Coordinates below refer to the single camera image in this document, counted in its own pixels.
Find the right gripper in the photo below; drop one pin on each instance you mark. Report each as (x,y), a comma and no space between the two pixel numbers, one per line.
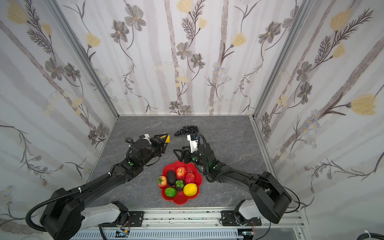
(186,154)

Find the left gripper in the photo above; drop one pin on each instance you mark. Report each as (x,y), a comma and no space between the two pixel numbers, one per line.
(162,144)

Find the small yellow pear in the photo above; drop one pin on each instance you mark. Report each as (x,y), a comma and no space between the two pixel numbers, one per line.
(166,138)

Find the red apple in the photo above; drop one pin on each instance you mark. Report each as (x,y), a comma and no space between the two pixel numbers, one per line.
(181,173)

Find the dark avocado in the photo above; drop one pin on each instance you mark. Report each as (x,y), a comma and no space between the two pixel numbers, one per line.
(171,178)

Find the dark red raspberry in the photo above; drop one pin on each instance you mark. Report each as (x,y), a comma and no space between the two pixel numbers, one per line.
(189,178)

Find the red flower-shaped bowl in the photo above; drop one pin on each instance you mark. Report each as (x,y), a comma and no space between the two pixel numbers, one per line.
(180,198)

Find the dark mangosteen green top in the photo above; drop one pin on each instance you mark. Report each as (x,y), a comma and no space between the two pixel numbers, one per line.
(179,185)

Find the red strawberry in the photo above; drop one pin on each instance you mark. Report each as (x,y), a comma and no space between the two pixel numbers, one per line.
(162,182)

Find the yellow lemon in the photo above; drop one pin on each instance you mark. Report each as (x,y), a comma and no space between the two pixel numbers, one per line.
(190,190)

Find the green pepper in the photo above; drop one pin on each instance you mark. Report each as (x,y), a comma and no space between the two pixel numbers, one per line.
(171,192)

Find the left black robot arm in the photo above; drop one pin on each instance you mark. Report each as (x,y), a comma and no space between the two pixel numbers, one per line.
(63,214)

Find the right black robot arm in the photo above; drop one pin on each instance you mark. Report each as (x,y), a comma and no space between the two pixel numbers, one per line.
(271,198)

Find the black grape bunch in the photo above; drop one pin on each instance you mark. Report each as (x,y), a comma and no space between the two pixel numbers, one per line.
(187,130)

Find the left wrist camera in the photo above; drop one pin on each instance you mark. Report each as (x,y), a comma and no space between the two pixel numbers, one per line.
(147,137)

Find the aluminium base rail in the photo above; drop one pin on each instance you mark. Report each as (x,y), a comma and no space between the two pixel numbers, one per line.
(290,227)

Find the white vented cable duct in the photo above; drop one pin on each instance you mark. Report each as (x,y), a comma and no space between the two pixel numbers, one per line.
(177,234)

